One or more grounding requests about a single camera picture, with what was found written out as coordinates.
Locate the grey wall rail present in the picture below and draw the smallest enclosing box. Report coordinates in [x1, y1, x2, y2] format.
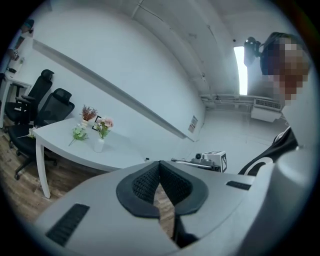
[32, 38, 196, 142]

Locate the white flower bouquet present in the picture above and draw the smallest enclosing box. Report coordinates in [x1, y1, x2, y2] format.
[68, 124, 89, 147]

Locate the paper wall notice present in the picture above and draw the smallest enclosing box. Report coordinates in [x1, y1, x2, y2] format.
[187, 115, 198, 133]

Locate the person's black printed shirt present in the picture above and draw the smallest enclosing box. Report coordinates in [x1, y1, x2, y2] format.
[237, 126, 300, 176]

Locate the long ceiling light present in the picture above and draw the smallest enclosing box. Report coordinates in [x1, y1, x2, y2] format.
[233, 46, 249, 96]

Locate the white side desk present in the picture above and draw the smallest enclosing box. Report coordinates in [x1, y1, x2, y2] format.
[0, 72, 32, 128]

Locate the pink flower bouquet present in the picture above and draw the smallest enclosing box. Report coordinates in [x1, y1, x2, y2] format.
[93, 116, 115, 140]

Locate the black head camera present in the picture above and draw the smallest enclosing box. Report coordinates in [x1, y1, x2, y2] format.
[243, 36, 266, 67]

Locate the white table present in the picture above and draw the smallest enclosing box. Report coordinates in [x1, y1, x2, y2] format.
[32, 117, 151, 200]

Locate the white air conditioner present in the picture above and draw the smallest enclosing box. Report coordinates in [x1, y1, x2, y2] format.
[250, 98, 283, 123]

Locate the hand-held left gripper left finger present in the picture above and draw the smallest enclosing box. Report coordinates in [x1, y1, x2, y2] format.
[34, 160, 180, 256]

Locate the white ribbed vase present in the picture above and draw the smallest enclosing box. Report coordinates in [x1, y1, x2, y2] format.
[93, 137, 105, 153]

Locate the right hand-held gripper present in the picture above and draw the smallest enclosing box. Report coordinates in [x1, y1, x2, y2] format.
[191, 150, 229, 173]

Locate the black mesh office chair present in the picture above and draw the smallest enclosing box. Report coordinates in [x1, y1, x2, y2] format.
[8, 87, 76, 181]
[4, 69, 55, 126]

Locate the black framed deer picture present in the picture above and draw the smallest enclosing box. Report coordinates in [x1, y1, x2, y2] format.
[91, 115, 107, 131]

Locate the person's head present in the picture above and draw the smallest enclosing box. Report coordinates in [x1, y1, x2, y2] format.
[259, 31, 311, 107]

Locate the orange plant in cream pot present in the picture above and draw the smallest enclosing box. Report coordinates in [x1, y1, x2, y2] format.
[79, 104, 98, 128]

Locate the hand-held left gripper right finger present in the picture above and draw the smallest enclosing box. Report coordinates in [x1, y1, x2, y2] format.
[159, 160, 256, 241]

